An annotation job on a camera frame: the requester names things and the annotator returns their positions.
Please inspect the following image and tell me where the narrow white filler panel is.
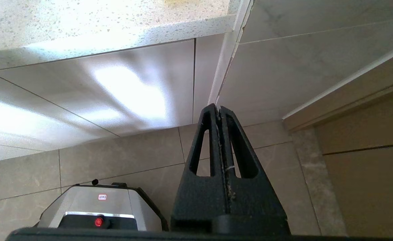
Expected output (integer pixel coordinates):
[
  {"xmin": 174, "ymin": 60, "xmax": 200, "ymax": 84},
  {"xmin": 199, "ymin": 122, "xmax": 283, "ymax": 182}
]
[{"xmin": 192, "ymin": 33, "xmax": 225, "ymax": 124}]

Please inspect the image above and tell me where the glossy white cabinet door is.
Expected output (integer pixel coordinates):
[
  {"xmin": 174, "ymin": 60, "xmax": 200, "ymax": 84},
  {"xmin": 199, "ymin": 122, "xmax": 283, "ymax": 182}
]
[{"xmin": 0, "ymin": 38, "xmax": 196, "ymax": 138}]

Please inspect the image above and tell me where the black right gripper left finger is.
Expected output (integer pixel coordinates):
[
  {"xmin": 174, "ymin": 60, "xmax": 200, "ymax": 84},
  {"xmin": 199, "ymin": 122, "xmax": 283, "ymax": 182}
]
[{"xmin": 171, "ymin": 103, "xmax": 230, "ymax": 232}]

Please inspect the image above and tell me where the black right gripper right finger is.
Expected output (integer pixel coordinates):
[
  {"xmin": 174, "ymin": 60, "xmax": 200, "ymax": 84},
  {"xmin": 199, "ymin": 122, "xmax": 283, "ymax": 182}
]
[{"xmin": 220, "ymin": 106, "xmax": 290, "ymax": 232}]

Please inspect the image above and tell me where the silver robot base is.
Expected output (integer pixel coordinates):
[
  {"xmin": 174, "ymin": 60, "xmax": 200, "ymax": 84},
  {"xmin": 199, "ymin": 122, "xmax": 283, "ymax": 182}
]
[{"xmin": 37, "ymin": 179, "xmax": 169, "ymax": 232}]

